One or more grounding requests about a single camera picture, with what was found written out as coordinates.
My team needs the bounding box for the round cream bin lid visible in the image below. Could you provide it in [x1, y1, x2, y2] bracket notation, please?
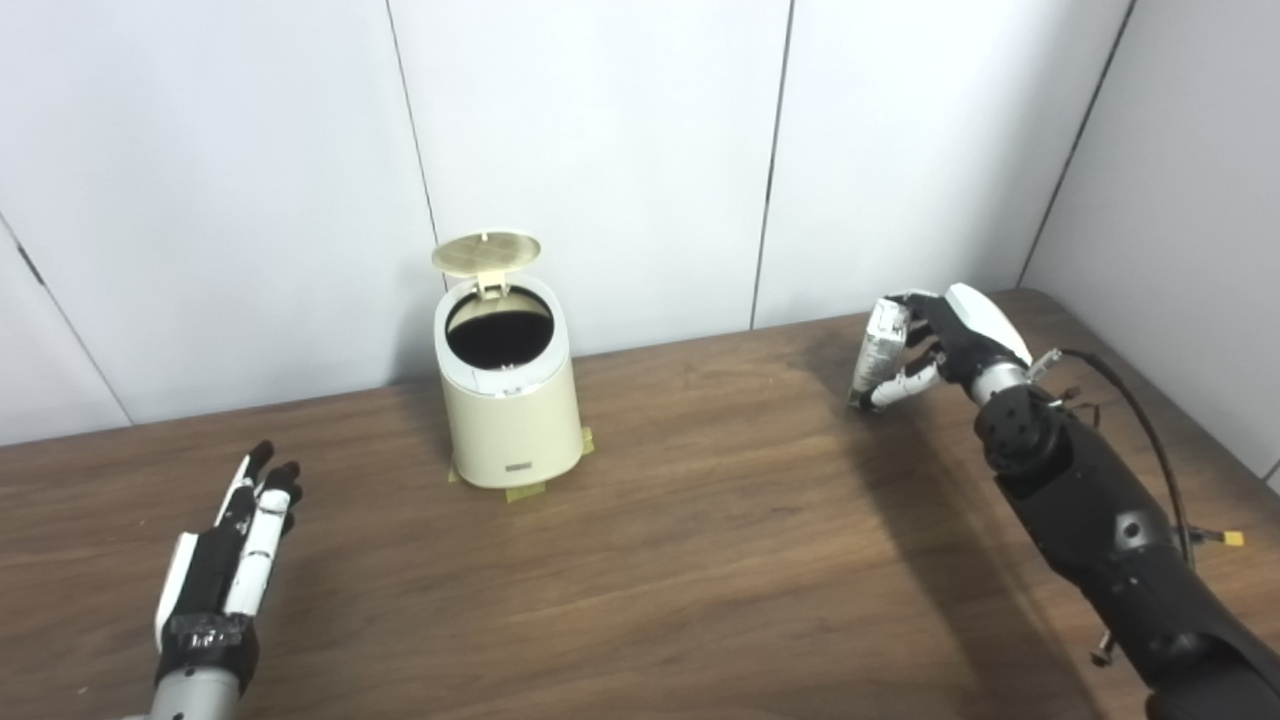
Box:
[432, 232, 542, 299]

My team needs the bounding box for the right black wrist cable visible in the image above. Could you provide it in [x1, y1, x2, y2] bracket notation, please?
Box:
[1030, 348, 1247, 571]

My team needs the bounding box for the cream-colored bin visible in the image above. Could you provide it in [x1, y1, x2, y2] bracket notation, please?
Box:
[432, 272, 584, 489]

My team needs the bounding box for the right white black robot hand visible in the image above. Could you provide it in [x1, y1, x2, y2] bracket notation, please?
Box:
[862, 283, 1034, 411]

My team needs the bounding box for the white green milk carton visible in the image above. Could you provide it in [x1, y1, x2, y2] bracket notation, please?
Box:
[848, 298, 911, 411]

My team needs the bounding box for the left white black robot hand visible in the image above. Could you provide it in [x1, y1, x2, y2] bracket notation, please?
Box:
[153, 441, 304, 691]

